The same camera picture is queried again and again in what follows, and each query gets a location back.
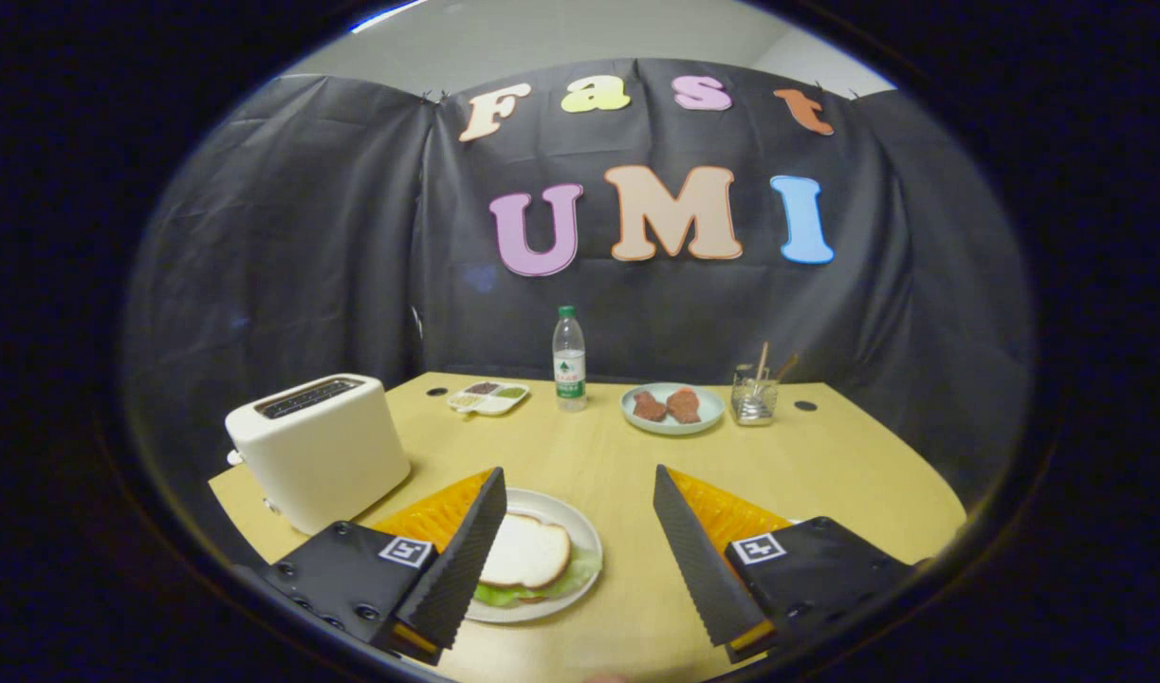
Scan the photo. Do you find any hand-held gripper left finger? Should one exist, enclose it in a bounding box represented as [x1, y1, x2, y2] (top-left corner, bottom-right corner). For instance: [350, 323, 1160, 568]
[260, 467, 509, 667]

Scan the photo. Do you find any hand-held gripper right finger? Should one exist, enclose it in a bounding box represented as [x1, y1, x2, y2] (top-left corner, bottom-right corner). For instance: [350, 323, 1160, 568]
[652, 464, 914, 665]

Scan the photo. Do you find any brown crust bread slice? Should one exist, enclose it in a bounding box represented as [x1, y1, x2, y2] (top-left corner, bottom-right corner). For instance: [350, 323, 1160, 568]
[478, 513, 574, 590]

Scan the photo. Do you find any green lettuce leaf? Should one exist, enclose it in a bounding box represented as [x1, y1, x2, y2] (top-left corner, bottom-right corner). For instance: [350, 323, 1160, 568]
[473, 545, 603, 609]

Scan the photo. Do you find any white shallow bowl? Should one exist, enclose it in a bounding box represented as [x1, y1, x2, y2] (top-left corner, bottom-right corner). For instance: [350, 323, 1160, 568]
[464, 488, 605, 625]

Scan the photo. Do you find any pale green plate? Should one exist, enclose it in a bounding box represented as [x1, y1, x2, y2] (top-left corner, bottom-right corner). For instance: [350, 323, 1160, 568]
[619, 382, 726, 436]

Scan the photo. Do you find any white divided seasoning dish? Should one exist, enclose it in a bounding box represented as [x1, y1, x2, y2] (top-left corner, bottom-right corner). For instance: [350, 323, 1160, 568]
[447, 381, 531, 417]

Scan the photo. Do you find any clear utensil holder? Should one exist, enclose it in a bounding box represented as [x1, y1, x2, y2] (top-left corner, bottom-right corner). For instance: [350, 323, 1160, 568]
[731, 364, 780, 427]

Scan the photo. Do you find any white toaster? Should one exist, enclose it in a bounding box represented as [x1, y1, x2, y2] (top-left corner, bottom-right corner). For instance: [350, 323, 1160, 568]
[224, 373, 413, 537]

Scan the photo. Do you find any clear plastic water bottle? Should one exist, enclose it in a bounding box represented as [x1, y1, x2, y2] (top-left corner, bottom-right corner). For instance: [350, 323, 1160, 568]
[552, 305, 588, 413]

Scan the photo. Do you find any black backdrop cloth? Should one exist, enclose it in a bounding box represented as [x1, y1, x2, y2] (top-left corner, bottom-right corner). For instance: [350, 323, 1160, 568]
[124, 59, 1031, 561]

